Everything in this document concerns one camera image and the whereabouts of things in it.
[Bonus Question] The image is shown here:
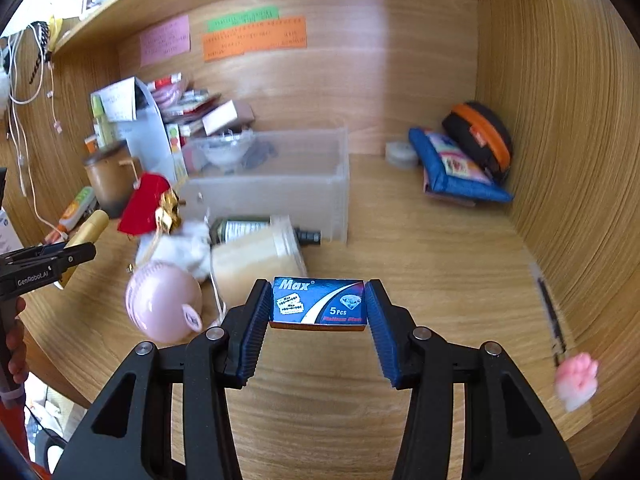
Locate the green glass dropper bottle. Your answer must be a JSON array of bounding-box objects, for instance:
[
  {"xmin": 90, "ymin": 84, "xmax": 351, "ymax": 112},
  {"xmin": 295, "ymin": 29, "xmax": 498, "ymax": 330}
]
[{"xmin": 209, "ymin": 216, "xmax": 322, "ymax": 246}]

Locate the white paper file holder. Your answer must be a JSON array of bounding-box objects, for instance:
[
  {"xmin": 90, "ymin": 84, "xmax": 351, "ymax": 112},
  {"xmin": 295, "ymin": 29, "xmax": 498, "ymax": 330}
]
[{"xmin": 91, "ymin": 77, "xmax": 177, "ymax": 183}]

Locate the red and gold pouch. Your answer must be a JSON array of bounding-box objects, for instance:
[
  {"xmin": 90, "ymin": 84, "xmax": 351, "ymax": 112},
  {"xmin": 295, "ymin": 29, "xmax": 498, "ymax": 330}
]
[{"xmin": 117, "ymin": 172, "xmax": 182, "ymax": 236}]

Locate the pink sticky note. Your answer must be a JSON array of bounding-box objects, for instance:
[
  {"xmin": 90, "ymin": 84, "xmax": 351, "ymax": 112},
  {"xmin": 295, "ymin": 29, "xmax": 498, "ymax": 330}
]
[{"xmin": 139, "ymin": 14, "xmax": 191, "ymax": 66}]

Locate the roll of clear tape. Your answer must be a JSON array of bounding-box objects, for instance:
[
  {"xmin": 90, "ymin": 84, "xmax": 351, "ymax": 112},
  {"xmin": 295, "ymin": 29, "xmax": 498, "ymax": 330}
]
[{"xmin": 210, "ymin": 217, "xmax": 307, "ymax": 308}]

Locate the fruit pattern carton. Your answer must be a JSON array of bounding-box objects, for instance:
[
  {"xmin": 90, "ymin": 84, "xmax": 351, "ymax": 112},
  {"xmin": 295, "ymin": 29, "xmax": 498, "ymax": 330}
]
[{"xmin": 165, "ymin": 124, "xmax": 188, "ymax": 182}]

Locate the brown mug with wooden lid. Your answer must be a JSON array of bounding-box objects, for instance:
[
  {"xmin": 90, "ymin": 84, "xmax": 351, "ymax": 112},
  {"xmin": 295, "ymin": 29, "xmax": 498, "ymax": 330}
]
[{"xmin": 84, "ymin": 140, "xmax": 143, "ymax": 219}]

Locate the black and orange case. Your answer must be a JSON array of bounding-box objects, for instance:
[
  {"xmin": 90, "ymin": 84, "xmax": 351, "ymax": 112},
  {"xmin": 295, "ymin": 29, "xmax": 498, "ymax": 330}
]
[{"xmin": 442, "ymin": 101, "xmax": 513, "ymax": 184}]

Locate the left hand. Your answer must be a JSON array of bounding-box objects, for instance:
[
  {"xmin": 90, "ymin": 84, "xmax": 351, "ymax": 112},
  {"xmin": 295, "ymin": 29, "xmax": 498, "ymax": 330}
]
[{"xmin": 6, "ymin": 297, "xmax": 29, "ymax": 385}]

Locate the orange and green glue tube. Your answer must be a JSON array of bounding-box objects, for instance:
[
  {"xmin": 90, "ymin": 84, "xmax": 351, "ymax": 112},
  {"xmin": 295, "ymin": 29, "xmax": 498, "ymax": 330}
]
[{"xmin": 44, "ymin": 186, "xmax": 98, "ymax": 245}]

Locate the clear glass bowl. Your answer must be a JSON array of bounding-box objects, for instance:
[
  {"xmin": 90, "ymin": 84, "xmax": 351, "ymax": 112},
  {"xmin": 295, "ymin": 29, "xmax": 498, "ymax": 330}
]
[{"xmin": 200, "ymin": 129, "xmax": 255, "ymax": 171}]

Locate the wooden handled tool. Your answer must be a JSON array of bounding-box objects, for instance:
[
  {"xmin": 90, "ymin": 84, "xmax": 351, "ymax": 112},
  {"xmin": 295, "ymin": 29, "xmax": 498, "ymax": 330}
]
[{"xmin": 54, "ymin": 209, "xmax": 110, "ymax": 289}]

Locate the blue zipper pouch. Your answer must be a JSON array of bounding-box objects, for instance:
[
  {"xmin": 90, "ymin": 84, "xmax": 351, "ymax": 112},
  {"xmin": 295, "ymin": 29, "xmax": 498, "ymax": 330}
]
[{"xmin": 408, "ymin": 127, "xmax": 513, "ymax": 204}]

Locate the small white round tin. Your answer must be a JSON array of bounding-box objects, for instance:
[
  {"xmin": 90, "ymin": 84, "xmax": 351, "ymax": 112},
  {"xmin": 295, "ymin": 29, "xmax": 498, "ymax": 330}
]
[{"xmin": 385, "ymin": 141, "xmax": 419, "ymax": 169}]

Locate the white drawstring cloth bag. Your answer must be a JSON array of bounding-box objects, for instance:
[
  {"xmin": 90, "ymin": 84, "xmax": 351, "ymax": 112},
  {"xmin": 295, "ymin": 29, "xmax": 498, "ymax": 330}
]
[{"xmin": 134, "ymin": 220, "xmax": 212, "ymax": 283}]

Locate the blue Max razor blade box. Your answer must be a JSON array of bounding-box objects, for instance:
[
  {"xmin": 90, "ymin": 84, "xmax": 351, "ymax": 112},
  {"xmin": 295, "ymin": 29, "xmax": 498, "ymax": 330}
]
[{"xmin": 270, "ymin": 276, "xmax": 367, "ymax": 332}]

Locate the white cardboard box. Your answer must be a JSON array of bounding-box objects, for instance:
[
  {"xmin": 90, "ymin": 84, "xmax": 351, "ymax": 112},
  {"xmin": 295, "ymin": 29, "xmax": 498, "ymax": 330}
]
[{"xmin": 202, "ymin": 100, "xmax": 255, "ymax": 136}]

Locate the stack of books and packets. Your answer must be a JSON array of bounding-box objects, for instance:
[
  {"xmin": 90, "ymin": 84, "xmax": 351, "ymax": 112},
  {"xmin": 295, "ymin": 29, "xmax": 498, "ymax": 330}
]
[{"xmin": 146, "ymin": 73, "xmax": 221, "ymax": 138}]

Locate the white hanging cable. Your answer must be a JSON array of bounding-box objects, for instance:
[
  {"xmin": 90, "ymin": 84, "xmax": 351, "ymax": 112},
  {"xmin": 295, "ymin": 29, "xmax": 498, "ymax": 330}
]
[{"xmin": 4, "ymin": 20, "xmax": 66, "ymax": 231}]

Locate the clear plastic storage bin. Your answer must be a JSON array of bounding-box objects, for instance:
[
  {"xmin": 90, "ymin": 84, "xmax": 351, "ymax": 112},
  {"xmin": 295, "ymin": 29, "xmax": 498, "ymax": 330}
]
[{"xmin": 178, "ymin": 129, "xmax": 349, "ymax": 242}]

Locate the green sticky note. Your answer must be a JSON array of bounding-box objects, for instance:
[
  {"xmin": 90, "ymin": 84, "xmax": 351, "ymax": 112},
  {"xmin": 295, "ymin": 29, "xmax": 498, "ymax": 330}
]
[{"xmin": 207, "ymin": 6, "xmax": 280, "ymax": 32}]

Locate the green cap spray bottle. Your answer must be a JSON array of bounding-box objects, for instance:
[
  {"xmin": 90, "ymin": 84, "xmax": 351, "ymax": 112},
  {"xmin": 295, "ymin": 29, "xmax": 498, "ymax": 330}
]
[{"xmin": 91, "ymin": 93, "xmax": 117, "ymax": 148}]

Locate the pink paw squishy toy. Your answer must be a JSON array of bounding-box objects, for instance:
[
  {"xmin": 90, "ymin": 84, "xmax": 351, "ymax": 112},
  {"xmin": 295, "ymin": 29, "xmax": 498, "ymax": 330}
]
[{"xmin": 554, "ymin": 352, "xmax": 599, "ymax": 412}]

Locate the orange sticky note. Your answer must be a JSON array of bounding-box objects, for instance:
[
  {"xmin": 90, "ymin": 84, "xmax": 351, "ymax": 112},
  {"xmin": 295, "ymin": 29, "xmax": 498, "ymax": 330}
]
[{"xmin": 202, "ymin": 16, "xmax": 307, "ymax": 62}]

